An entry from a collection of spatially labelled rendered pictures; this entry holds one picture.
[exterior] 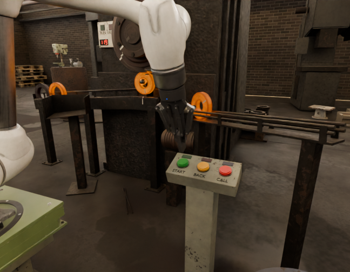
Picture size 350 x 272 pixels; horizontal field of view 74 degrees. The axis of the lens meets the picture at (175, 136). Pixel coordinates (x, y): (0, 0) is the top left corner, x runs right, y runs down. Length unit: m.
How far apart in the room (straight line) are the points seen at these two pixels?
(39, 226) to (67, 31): 10.51
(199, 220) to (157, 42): 0.59
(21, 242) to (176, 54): 0.75
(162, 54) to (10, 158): 0.68
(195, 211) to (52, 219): 0.51
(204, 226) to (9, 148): 0.74
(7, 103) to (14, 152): 0.18
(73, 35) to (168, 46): 10.44
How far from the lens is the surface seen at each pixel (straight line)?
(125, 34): 1.62
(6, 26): 0.96
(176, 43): 0.59
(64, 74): 4.39
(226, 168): 0.78
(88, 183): 2.05
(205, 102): 1.29
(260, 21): 7.63
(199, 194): 0.81
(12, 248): 0.93
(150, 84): 1.65
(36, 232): 0.96
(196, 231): 0.90
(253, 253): 1.40
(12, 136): 1.01
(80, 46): 10.72
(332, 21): 5.55
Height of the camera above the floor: 0.94
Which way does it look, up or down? 17 degrees down
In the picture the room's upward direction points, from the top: straight up
